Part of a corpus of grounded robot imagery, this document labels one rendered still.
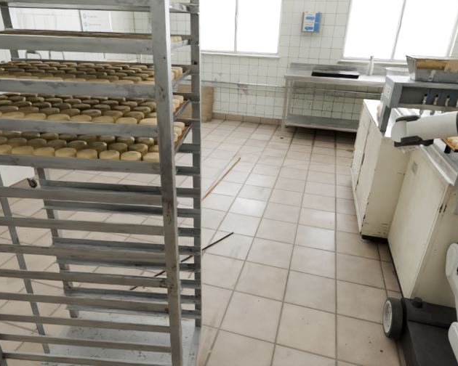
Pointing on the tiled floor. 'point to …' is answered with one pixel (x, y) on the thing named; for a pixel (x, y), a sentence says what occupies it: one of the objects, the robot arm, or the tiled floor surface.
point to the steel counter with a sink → (377, 78)
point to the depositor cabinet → (376, 174)
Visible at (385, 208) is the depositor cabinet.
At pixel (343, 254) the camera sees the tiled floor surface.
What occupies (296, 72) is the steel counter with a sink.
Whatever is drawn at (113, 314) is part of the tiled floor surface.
